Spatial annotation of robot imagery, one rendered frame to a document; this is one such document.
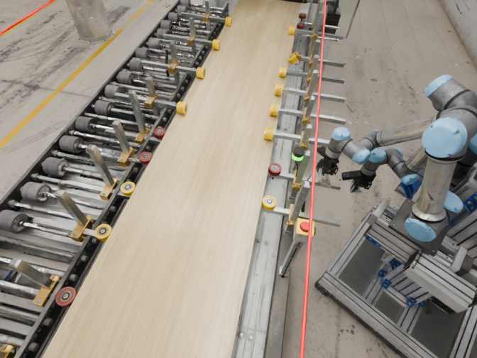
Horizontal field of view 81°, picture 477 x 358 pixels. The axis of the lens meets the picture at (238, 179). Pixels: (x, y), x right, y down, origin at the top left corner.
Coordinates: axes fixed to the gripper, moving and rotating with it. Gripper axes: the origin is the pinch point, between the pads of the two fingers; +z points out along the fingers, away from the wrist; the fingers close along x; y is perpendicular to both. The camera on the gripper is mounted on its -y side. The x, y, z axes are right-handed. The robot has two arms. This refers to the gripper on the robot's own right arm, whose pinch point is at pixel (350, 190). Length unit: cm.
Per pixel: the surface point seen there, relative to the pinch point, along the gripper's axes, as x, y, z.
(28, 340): -114, -135, -1
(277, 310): -75, -33, 13
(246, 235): -48, -56, -7
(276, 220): -19.5, -40.4, 20.6
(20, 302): -100, -155, 8
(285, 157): 37, -41, 21
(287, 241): -37, -33, 13
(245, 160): 1, -67, -7
